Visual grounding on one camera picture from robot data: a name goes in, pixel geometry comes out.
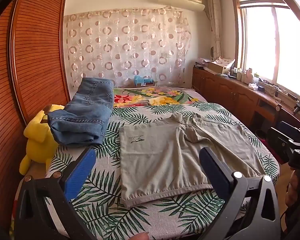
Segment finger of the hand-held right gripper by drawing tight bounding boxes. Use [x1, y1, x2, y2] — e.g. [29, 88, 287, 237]
[268, 127, 294, 161]

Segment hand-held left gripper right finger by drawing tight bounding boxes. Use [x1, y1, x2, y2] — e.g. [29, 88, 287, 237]
[199, 147, 282, 240]

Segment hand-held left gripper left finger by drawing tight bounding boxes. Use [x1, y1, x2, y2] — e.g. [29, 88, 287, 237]
[15, 147, 98, 240]

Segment beige t-shirt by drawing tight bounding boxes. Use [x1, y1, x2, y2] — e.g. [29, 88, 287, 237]
[118, 112, 267, 208]

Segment person's right hand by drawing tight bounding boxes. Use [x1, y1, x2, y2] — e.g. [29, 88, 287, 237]
[285, 171, 300, 207]

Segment person's left hand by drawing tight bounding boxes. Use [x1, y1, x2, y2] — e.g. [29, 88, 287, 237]
[130, 232, 150, 240]

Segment bed with palm-leaf sheet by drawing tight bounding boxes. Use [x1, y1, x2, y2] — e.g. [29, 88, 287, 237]
[12, 102, 280, 240]

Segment yellow plush toy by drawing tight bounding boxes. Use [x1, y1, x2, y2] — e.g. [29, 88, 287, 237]
[19, 104, 65, 175]

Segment blue jeans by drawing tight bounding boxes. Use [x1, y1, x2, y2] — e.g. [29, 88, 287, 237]
[47, 77, 115, 147]

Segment wooden cabinet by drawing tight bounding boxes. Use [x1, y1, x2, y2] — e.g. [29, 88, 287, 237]
[192, 66, 300, 135]

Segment floral blanket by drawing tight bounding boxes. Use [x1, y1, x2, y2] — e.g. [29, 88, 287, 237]
[112, 86, 208, 108]

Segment cardboard box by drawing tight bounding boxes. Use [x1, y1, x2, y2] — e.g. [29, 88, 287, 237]
[207, 61, 228, 74]

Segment wooden framed window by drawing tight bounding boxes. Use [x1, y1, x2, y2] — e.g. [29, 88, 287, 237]
[231, 0, 300, 100]

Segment wooden headboard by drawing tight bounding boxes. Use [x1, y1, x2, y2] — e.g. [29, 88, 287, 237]
[0, 0, 72, 230]

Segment circle patterned curtain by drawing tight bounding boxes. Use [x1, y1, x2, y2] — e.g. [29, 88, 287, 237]
[64, 6, 193, 89]

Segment pale window curtain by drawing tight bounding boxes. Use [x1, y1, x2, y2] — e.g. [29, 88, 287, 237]
[206, 0, 223, 60]

